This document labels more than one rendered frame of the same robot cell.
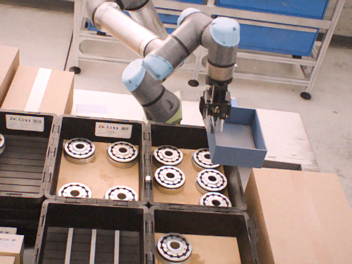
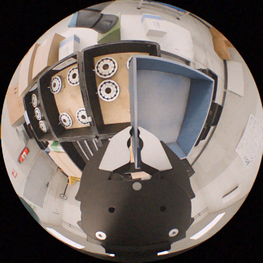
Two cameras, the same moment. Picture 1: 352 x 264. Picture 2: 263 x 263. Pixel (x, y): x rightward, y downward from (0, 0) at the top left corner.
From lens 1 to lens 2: 1.59 m
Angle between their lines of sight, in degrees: 84
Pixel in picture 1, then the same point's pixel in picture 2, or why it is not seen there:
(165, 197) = (108, 103)
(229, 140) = (159, 110)
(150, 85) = (86, 18)
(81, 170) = (62, 96)
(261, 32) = not seen: outside the picture
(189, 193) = (124, 96)
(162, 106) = (102, 24)
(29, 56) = not seen: hidden behind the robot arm
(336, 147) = not seen: hidden behind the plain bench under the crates
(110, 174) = (74, 93)
